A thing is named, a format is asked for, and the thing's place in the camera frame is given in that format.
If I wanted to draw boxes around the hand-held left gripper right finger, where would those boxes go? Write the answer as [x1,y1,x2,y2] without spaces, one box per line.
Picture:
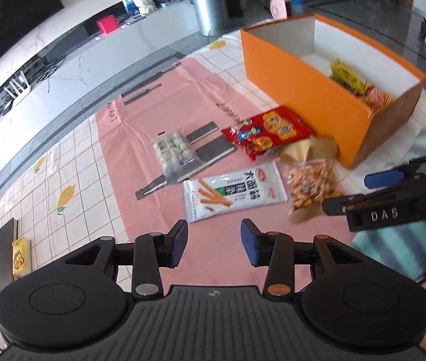
[240,218,366,298]

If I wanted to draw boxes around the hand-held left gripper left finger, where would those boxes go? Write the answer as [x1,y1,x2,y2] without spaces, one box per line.
[63,219,190,298]

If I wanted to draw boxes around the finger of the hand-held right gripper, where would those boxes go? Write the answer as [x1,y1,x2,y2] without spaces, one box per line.
[321,192,371,217]
[364,153,426,189]

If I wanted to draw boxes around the clear peanut packet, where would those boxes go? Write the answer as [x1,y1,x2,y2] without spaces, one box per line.
[286,160,337,223]

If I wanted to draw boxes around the white stick snack packet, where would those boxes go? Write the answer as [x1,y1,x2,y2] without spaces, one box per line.
[182,162,289,223]

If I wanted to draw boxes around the tan paper bag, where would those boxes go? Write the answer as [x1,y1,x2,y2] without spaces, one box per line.
[278,137,340,163]

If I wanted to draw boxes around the orange stick snack packet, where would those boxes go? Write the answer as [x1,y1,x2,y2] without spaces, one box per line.
[359,86,394,113]

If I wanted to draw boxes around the clear packet of white balls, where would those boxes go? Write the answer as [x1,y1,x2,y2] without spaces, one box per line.
[152,131,199,178]

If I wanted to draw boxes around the red snack packet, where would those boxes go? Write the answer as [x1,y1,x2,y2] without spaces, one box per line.
[221,106,314,159]

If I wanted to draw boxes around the yellow snack packet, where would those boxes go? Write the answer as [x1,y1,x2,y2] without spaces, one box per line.
[329,59,368,91]

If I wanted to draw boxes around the orange cardboard box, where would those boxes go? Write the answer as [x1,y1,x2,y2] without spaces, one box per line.
[240,13,426,168]

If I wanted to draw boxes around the pink printed table mat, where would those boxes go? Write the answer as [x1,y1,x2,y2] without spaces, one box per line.
[95,57,352,298]

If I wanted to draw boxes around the small yellow box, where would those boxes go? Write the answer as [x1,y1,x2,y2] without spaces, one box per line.
[12,237,30,275]

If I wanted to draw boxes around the black flat slab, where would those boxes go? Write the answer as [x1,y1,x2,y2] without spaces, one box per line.
[0,218,19,301]

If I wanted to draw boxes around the white marble tv cabinet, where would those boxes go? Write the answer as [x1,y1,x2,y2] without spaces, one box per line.
[0,0,206,181]

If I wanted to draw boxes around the pink space heater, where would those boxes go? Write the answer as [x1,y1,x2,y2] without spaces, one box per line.
[269,0,294,19]

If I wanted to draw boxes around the white router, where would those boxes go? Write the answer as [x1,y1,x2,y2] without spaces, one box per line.
[3,71,33,100]

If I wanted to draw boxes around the red box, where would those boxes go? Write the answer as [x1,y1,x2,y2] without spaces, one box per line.
[96,15,119,35]

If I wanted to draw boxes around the silver trash can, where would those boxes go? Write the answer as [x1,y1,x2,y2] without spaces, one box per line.
[190,0,229,37]

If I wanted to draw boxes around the blue picture card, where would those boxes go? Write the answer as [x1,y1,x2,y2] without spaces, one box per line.
[118,0,140,17]

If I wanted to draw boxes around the black curved television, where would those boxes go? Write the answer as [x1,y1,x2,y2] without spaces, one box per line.
[0,0,65,87]

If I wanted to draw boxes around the black cables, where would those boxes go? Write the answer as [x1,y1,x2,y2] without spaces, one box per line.
[35,56,66,83]

